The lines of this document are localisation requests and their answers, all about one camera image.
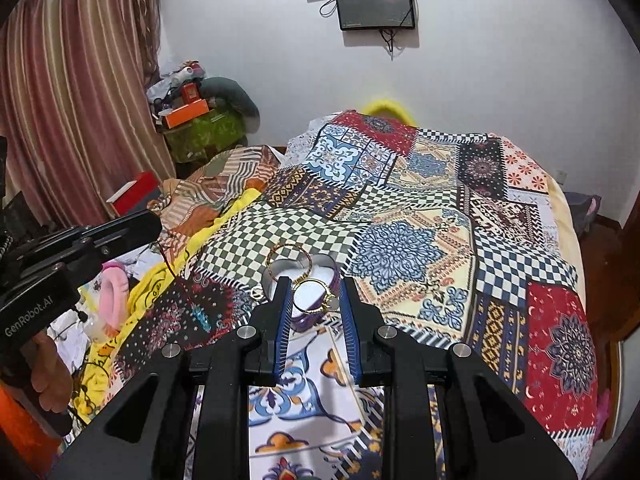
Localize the red and white box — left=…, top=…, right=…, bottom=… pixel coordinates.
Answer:
left=107, top=171, right=162, bottom=219

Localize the pile of clothes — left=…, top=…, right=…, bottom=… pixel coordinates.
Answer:
left=146, top=60, right=207, bottom=111

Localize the large gold bangle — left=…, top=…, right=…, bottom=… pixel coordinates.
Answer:
left=266, top=243, right=314, bottom=284

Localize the black monitor cable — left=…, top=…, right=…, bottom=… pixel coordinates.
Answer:
left=379, top=28, right=402, bottom=57

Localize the orange cardboard box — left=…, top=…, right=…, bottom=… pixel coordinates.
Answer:
left=162, top=99, right=211, bottom=130

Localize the person's left hand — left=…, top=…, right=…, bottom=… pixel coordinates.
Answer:
left=29, top=332, right=74, bottom=414

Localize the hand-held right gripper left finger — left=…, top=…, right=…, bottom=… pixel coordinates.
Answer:
left=47, top=277, right=294, bottom=480

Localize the grey pillow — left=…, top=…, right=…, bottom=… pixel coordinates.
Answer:
left=199, top=77, right=262, bottom=122

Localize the striped orange cloth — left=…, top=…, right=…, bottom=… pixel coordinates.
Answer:
left=149, top=144, right=282, bottom=263

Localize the yellow cloth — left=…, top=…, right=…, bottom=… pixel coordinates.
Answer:
left=70, top=187, right=267, bottom=423

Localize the heart-shaped purple jewelry box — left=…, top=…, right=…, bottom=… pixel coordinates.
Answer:
left=263, top=255, right=341, bottom=333

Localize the green storage box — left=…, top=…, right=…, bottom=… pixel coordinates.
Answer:
left=162, top=109, right=249, bottom=164

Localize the striped pink curtain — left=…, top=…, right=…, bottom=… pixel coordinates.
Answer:
left=0, top=0, right=177, bottom=233

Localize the patchwork printed blanket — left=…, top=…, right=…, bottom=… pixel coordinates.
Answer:
left=90, top=109, right=601, bottom=480

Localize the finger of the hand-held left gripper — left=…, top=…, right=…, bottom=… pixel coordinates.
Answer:
left=14, top=239, right=132, bottom=287
left=59, top=209, right=163, bottom=257

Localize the pink plush item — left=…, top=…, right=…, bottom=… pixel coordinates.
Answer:
left=97, top=264, right=132, bottom=332

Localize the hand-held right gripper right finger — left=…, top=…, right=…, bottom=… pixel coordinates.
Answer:
left=340, top=276, right=594, bottom=480

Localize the gold bracelet with charm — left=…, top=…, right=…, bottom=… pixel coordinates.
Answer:
left=291, top=280, right=342, bottom=315

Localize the small black wall monitor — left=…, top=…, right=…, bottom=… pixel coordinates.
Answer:
left=333, top=0, right=417, bottom=32

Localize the yellow round object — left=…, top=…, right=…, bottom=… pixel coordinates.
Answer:
left=360, top=97, right=414, bottom=124

